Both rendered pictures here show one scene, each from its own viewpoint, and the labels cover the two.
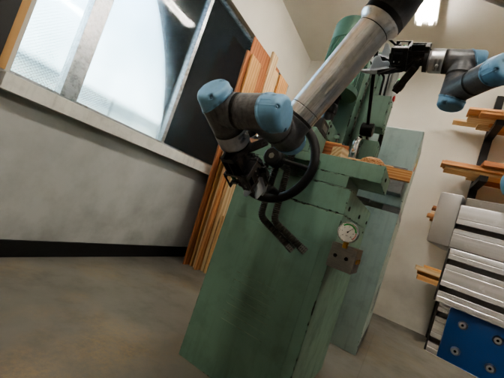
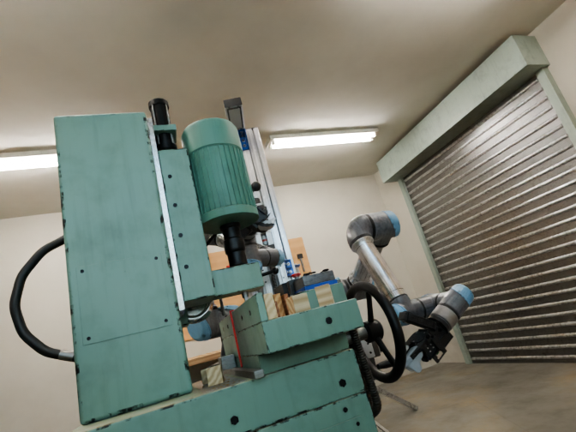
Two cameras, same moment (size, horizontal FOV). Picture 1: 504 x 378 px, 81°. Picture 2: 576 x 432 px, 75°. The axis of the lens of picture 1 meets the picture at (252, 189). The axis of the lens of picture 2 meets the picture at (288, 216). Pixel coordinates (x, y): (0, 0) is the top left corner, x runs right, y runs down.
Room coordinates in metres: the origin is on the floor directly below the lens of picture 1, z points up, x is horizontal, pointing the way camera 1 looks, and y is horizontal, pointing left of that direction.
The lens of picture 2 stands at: (1.92, 0.57, 0.87)
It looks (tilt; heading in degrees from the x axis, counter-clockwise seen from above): 16 degrees up; 219
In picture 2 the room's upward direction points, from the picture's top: 15 degrees counter-clockwise
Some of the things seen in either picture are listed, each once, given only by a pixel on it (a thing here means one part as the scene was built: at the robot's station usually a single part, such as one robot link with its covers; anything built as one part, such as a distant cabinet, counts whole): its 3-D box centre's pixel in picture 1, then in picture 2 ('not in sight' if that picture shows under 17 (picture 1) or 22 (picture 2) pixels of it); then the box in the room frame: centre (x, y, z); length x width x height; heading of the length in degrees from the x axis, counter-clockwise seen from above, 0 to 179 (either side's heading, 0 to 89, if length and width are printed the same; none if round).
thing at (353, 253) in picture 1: (345, 257); not in sight; (0.97, -0.36, 0.58); 0.12 x 0.08 x 0.08; 150
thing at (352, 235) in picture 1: (347, 235); not in sight; (0.91, -0.33, 0.65); 0.06 x 0.04 x 0.08; 60
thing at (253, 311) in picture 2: not in sight; (237, 321); (1.26, -0.22, 0.93); 0.60 x 0.02 x 0.06; 60
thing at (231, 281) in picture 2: (324, 134); (235, 284); (1.24, -0.22, 1.03); 0.14 x 0.07 x 0.09; 150
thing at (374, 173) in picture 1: (303, 160); (292, 330); (1.13, -0.15, 0.87); 0.61 x 0.30 x 0.06; 60
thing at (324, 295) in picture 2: not in sight; (324, 296); (1.23, 0.06, 0.92); 0.04 x 0.03 x 0.05; 32
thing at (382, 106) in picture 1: (378, 115); not in sight; (1.34, -0.44, 1.22); 0.09 x 0.08 x 0.15; 150
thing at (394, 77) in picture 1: (388, 90); not in sight; (1.43, -0.49, 1.40); 0.10 x 0.06 x 0.16; 150
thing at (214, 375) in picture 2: not in sight; (214, 375); (1.37, -0.21, 0.82); 0.04 x 0.03 x 0.04; 49
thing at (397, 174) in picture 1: (337, 161); not in sight; (1.18, -0.29, 0.92); 0.54 x 0.02 x 0.04; 60
